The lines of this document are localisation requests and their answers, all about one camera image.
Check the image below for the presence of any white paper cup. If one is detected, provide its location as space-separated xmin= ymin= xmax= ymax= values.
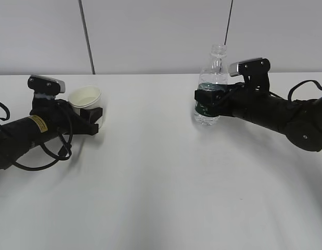
xmin=68 ymin=86 xmax=104 ymax=116

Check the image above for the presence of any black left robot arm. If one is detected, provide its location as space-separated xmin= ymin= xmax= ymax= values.
xmin=0 ymin=98 xmax=103 ymax=171

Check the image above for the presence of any clear water bottle green label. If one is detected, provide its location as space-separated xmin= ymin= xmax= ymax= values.
xmin=194 ymin=44 xmax=228 ymax=126

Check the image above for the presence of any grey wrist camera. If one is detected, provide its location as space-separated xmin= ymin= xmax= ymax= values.
xmin=27 ymin=75 xmax=66 ymax=100
xmin=228 ymin=58 xmax=271 ymax=93

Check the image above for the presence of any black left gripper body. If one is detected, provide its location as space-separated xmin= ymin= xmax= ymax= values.
xmin=30 ymin=98 xmax=99 ymax=135

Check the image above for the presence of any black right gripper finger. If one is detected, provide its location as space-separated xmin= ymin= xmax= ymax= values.
xmin=194 ymin=90 xmax=228 ymax=116

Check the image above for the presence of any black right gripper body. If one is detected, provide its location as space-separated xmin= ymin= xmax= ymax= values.
xmin=215 ymin=82 xmax=257 ymax=117

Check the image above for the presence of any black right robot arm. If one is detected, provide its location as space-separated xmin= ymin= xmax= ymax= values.
xmin=195 ymin=82 xmax=322 ymax=152

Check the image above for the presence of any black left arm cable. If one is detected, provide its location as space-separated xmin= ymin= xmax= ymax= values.
xmin=0 ymin=100 xmax=75 ymax=171

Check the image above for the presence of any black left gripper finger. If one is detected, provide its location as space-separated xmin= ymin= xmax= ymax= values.
xmin=80 ymin=107 xmax=102 ymax=124

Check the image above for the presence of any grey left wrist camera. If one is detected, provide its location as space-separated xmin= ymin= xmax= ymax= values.
xmin=27 ymin=75 xmax=66 ymax=100

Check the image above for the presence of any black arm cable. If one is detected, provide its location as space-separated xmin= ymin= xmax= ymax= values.
xmin=268 ymin=80 xmax=322 ymax=104
xmin=0 ymin=100 xmax=75 ymax=171

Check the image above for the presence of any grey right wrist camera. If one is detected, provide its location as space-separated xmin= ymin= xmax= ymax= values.
xmin=228 ymin=58 xmax=271 ymax=93

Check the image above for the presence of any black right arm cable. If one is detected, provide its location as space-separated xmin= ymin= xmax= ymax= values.
xmin=268 ymin=80 xmax=322 ymax=104

